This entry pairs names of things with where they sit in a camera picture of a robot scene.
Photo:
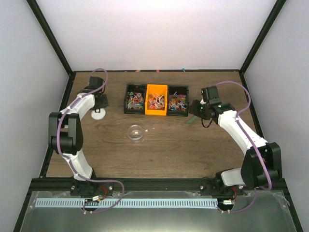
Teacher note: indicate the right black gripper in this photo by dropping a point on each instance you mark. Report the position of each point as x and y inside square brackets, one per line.
[193, 110]

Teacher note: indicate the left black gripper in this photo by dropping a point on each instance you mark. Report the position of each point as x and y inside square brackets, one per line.
[105, 103]

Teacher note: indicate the white round cup lid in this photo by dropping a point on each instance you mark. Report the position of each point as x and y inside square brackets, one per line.
[98, 114]

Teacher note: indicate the black candy bin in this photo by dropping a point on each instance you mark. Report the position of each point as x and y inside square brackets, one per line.
[135, 98]
[178, 101]

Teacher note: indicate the orange candy bin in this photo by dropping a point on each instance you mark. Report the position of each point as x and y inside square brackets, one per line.
[156, 102]

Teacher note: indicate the green plastic scoop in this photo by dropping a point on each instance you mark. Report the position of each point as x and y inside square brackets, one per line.
[191, 120]

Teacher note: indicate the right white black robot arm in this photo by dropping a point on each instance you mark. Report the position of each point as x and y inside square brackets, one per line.
[261, 166]

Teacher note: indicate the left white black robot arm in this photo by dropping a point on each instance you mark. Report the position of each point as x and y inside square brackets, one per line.
[65, 134]

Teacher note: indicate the clear plastic cup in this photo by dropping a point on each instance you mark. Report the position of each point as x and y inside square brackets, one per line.
[135, 133]

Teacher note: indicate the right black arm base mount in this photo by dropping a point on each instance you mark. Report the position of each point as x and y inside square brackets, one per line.
[215, 187]

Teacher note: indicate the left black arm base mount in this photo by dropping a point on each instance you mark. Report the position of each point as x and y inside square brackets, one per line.
[90, 189]

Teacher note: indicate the light blue slotted cable duct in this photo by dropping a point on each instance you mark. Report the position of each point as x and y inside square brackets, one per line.
[127, 203]

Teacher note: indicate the black aluminium frame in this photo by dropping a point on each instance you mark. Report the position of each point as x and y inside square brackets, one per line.
[63, 183]

